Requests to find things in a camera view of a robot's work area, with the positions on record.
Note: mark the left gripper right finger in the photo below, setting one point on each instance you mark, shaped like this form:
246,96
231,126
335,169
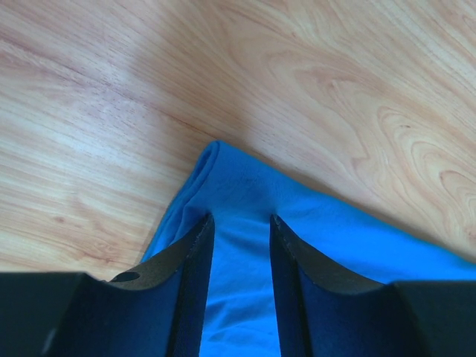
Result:
324,309

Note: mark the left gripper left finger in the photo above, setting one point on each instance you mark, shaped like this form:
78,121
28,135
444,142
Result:
156,308

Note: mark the blue t-shirt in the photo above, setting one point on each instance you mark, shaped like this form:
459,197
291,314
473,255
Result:
242,193

